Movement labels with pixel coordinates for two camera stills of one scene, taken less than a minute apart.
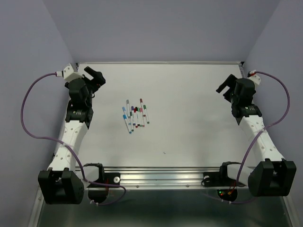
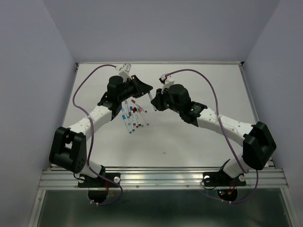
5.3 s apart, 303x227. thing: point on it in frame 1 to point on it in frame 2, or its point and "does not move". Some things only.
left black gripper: x=95 y=78 to x=136 y=86
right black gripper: x=227 y=85 to x=160 y=100
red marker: x=135 y=110 does not move
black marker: x=136 y=109 does not move
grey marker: x=128 y=108 does not move
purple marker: x=134 y=123 does not move
